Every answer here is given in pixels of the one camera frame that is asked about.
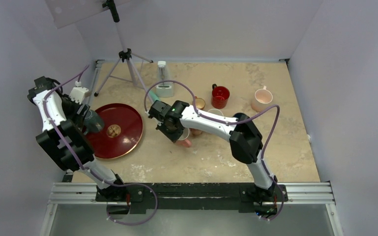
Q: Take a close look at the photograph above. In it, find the salmon mug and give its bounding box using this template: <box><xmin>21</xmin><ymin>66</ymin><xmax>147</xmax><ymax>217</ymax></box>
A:
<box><xmin>190</xmin><ymin>128</ymin><xmax>203</xmax><ymax>136</ymax></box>

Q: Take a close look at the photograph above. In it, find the dark grey mug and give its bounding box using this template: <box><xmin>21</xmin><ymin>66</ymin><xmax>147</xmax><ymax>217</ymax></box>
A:
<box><xmin>84</xmin><ymin>110</ymin><xmax>105</xmax><ymax>134</ymax></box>

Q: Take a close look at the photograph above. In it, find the small orange mug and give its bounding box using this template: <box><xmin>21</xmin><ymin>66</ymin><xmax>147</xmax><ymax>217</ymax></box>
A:
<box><xmin>192</xmin><ymin>97</ymin><xmax>205</xmax><ymax>110</ymax></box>

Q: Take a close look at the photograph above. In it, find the yellow mug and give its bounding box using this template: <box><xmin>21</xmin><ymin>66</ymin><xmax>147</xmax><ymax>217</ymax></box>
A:
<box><xmin>207</xmin><ymin>108</ymin><xmax>224</xmax><ymax>116</ymax></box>

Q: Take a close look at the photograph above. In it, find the red mug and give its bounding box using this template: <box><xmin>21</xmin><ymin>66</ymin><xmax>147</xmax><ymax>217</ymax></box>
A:
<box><xmin>211</xmin><ymin>84</ymin><xmax>230</xmax><ymax>109</ymax></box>

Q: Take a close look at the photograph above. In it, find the blue white mug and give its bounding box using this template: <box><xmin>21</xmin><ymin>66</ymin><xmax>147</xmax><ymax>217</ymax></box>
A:
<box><xmin>233</xmin><ymin>113</ymin><xmax>245</xmax><ymax>119</ymax></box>

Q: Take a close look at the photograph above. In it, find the light pink mug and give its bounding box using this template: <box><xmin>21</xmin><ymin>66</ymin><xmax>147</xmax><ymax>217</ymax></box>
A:
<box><xmin>251</xmin><ymin>86</ymin><xmax>273</xmax><ymax>112</ymax></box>

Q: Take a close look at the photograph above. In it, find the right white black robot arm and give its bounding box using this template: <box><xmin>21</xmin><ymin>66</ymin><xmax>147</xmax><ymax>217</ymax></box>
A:
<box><xmin>147</xmin><ymin>100</ymin><xmax>277</xmax><ymax>200</ymax></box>

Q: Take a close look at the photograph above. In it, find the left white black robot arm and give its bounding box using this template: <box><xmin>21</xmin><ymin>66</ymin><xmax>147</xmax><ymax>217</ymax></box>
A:
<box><xmin>27</xmin><ymin>76</ymin><xmax>129</xmax><ymax>202</ymax></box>

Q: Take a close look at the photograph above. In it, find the white metronome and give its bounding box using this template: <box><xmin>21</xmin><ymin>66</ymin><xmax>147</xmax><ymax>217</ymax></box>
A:
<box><xmin>155</xmin><ymin>61</ymin><xmax>174</xmax><ymax>98</ymax></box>

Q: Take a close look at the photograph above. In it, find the red round tray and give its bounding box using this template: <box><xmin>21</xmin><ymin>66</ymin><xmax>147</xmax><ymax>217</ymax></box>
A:
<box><xmin>85</xmin><ymin>103</ymin><xmax>144</xmax><ymax>160</ymax></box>

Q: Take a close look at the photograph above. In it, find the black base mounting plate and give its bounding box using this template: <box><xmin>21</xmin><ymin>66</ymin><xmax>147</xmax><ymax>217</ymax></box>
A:
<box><xmin>95</xmin><ymin>182</ymin><xmax>288</xmax><ymax>216</ymax></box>

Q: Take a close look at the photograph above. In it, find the silver tripod stand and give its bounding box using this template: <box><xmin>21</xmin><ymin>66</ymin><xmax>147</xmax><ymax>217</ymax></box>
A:
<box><xmin>93</xmin><ymin>0</ymin><xmax>154</xmax><ymax>97</ymax></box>

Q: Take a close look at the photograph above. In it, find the white perforated board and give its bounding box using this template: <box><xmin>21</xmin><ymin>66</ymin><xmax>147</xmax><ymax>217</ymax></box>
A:
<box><xmin>44</xmin><ymin>0</ymin><xmax>134</xmax><ymax>30</ymax></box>

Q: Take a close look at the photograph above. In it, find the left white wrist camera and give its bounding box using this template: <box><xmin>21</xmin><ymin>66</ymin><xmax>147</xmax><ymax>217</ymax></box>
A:
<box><xmin>68</xmin><ymin>81</ymin><xmax>91</xmax><ymax>104</ymax></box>

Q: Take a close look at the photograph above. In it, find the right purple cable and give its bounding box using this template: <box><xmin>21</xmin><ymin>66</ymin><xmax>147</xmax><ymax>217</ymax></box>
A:
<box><xmin>143</xmin><ymin>80</ymin><xmax>286</xmax><ymax>222</ymax></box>

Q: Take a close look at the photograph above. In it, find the aluminium frame rail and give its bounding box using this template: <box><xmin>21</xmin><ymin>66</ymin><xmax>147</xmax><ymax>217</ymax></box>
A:
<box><xmin>39</xmin><ymin>182</ymin><xmax>344</xmax><ymax>236</ymax></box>

